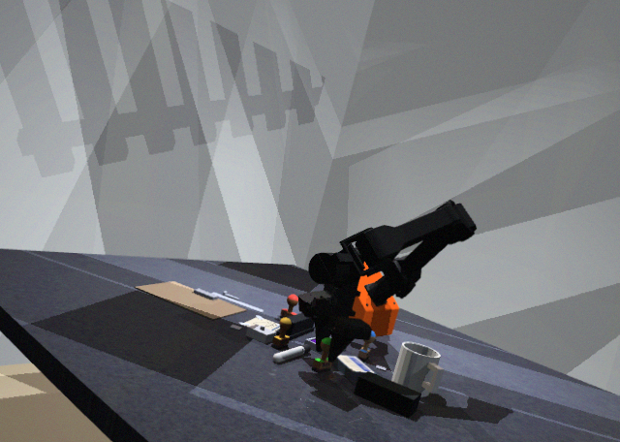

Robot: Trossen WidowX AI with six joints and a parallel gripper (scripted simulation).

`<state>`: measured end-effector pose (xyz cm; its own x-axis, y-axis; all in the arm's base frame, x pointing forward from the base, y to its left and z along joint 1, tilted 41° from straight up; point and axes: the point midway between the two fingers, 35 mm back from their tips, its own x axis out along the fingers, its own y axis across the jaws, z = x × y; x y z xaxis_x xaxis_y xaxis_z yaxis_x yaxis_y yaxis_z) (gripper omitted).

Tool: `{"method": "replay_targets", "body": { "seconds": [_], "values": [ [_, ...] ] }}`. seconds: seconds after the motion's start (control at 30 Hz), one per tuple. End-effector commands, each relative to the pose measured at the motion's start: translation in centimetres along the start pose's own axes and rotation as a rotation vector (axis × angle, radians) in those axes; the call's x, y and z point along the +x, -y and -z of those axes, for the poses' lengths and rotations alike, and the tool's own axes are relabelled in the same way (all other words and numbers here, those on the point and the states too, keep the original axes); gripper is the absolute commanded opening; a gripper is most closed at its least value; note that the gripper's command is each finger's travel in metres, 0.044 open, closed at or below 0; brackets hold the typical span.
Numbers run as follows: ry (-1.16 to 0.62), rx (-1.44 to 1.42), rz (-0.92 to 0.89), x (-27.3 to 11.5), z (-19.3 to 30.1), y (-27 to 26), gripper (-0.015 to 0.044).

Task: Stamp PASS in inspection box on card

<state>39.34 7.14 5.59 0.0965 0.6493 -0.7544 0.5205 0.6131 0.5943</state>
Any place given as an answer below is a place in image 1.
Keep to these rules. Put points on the white rounded cylinder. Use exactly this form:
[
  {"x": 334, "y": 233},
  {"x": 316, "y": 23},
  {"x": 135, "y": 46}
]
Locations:
[{"x": 292, "y": 353}]

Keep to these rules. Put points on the grey mug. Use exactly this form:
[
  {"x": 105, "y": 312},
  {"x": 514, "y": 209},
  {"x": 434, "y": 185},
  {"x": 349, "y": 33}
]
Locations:
[{"x": 417, "y": 368}]

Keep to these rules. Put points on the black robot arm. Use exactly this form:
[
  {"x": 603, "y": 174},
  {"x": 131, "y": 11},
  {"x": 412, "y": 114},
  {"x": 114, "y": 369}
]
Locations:
[{"x": 378, "y": 248}]

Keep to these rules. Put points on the red rubber stamp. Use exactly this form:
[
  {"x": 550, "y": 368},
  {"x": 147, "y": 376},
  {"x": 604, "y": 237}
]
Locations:
[{"x": 292, "y": 301}]

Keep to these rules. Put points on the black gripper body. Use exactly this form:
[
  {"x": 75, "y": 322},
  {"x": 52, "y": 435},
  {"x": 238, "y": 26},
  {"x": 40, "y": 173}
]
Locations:
[{"x": 346, "y": 326}]

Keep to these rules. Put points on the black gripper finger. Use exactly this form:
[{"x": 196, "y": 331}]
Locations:
[
  {"x": 338, "y": 344},
  {"x": 321, "y": 328}
]

